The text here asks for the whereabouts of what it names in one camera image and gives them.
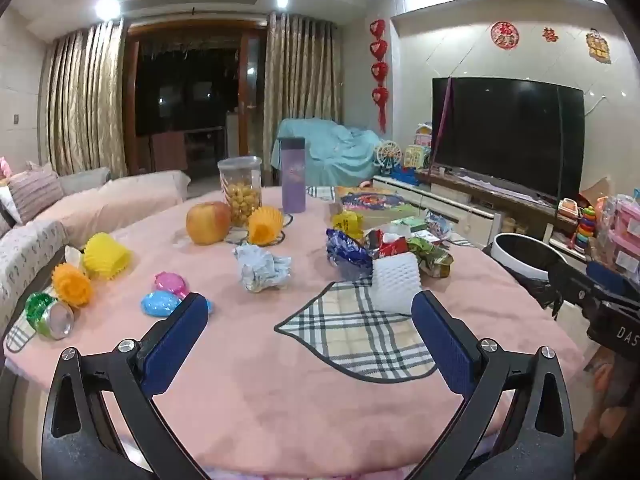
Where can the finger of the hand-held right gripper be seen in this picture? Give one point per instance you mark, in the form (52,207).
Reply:
(570,285)
(605,274)

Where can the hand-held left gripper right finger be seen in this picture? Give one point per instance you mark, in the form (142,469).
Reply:
(447,345)

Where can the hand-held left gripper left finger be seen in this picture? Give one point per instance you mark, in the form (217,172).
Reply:
(175,345)

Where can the blue plastic packet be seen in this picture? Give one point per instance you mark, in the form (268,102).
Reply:
(160,304)

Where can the white trash bin black bag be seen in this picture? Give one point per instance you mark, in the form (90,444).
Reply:
(530,255)

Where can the white foam block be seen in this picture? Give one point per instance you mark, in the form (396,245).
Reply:
(395,280)

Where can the green yellow wrapper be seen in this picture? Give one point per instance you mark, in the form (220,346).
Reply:
(430,257)

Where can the yellow foam fruit net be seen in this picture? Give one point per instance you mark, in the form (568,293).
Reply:
(105,255)

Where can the blue snack wrapper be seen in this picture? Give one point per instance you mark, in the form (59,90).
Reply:
(345,250)

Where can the orange foam fruit net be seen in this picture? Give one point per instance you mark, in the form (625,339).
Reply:
(264,225)
(72,285)

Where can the person's right forearm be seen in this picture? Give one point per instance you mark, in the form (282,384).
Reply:
(607,390)

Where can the pink storage box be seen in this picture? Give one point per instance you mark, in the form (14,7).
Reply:
(625,217)
(627,260)

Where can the pink plastic egg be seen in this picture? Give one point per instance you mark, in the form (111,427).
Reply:
(170,281)

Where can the pink toy cash register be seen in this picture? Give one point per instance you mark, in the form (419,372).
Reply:
(568,209)

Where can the brown cardboard box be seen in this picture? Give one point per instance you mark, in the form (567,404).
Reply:
(595,192)

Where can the red tissue box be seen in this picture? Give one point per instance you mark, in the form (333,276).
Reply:
(392,247)

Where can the crumpled white paper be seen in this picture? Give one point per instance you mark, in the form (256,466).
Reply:
(260,267)

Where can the blue white packet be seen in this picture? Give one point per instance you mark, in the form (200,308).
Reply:
(439,225)

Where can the red yellow apple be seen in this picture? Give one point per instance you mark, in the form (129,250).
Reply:
(207,222)

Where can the crushed green can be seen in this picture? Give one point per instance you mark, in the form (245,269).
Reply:
(50,317)

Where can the green flat box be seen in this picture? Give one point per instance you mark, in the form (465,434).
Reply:
(410,222)

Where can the white crumpled tissue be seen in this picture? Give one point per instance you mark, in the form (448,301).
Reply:
(72,257)

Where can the white television stand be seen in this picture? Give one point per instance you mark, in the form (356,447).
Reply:
(450,197)

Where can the pink covered sofa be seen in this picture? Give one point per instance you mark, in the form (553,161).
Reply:
(115,200)

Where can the colourful puzzle box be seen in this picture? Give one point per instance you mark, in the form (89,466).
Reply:
(372,200)

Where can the clear jar of snack balls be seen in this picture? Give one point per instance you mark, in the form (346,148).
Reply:
(240,195)

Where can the black television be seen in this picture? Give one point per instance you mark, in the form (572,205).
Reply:
(505,130)

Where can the yellow green toy house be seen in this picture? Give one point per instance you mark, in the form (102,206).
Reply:
(416,157)

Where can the toy ferris wheel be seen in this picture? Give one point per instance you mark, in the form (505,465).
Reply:
(387,155)

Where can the purple drink bottle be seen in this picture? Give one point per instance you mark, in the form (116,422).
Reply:
(292,180)

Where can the striped pink cushion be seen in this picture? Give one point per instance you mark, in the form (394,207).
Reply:
(35,190)

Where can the teal covered armchair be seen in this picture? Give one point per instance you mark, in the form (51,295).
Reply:
(340,150)

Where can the wooden sliding glass door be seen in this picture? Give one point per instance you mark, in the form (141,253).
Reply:
(190,85)

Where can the beige curtain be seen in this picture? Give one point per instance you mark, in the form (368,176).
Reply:
(302,70)
(85,100)

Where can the red heart hanging decoration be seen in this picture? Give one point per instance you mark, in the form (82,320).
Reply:
(379,70)

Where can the figure wall decoration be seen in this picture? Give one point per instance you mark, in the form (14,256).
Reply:
(598,46)

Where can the small red wall sticker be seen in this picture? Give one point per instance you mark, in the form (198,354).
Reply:
(550,35)

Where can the round red wall sticker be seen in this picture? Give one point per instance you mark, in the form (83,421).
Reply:
(504,35)

